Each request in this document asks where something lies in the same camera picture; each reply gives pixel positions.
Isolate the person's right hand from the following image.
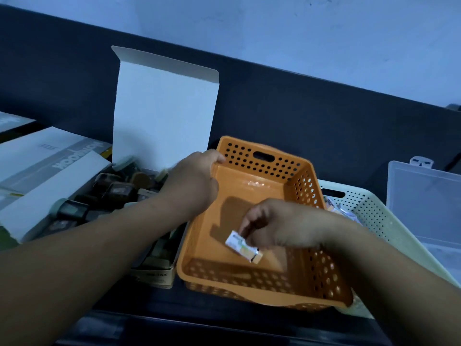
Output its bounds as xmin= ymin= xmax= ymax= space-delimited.
xmin=239 ymin=198 xmax=339 ymax=250

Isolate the person's left hand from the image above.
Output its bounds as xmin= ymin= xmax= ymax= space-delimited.
xmin=158 ymin=149 xmax=227 ymax=217

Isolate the orange plastic basket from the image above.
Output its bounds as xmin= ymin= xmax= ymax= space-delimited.
xmin=176 ymin=136 xmax=354 ymax=311

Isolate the pile of small tubes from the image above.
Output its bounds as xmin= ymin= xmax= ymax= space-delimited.
xmin=325 ymin=197 xmax=362 ymax=224

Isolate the long yellow-labelled small tube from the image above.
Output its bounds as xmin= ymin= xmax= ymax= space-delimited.
xmin=225 ymin=230 xmax=264 ymax=265

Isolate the clear plastic organizer case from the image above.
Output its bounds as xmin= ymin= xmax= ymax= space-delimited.
xmin=386 ymin=156 xmax=461 ymax=284

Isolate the person's right forearm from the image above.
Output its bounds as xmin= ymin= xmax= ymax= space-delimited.
xmin=322 ymin=218 xmax=461 ymax=346

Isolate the person's left forearm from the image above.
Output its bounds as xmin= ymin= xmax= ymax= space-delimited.
xmin=0 ymin=196 xmax=177 ymax=346

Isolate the white cardboard box open lid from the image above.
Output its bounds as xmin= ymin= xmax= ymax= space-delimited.
xmin=0 ymin=46 xmax=219 ymax=289

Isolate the white perforated plastic basket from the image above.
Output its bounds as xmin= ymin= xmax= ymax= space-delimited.
xmin=318 ymin=180 xmax=461 ymax=320

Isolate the wide black shelf back panel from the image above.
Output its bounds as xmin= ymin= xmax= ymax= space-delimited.
xmin=0 ymin=4 xmax=461 ymax=200

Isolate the white grey-banded notebook package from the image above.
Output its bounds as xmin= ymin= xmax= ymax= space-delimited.
xmin=0 ymin=126 xmax=111 ymax=202

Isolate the white flat notebook package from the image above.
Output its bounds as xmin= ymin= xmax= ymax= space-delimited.
xmin=0 ymin=111 xmax=36 ymax=134

